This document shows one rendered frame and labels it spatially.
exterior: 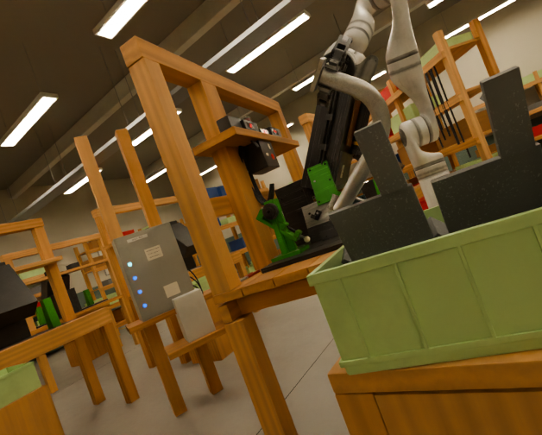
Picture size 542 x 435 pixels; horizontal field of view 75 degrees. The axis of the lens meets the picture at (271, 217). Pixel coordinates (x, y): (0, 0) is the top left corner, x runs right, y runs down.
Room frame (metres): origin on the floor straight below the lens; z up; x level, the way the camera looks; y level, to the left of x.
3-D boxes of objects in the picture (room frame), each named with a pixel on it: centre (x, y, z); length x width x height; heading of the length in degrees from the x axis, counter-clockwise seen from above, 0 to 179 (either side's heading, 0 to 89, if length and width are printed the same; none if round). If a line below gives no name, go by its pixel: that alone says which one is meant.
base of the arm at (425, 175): (1.11, -0.52, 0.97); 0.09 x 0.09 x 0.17; 70
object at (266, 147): (1.91, -0.06, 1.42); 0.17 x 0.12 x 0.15; 156
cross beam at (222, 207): (2.08, 0.04, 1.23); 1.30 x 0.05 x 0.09; 156
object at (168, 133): (2.05, -0.02, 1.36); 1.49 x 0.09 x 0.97; 156
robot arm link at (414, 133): (1.11, -0.53, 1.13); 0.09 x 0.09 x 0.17; 82
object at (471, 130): (4.66, -2.27, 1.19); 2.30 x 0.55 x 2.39; 8
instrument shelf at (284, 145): (2.04, -0.06, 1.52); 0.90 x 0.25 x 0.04; 156
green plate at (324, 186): (1.84, -0.32, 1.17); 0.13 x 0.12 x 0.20; 156
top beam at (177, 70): (2.05, -0.02, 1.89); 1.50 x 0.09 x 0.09; 156
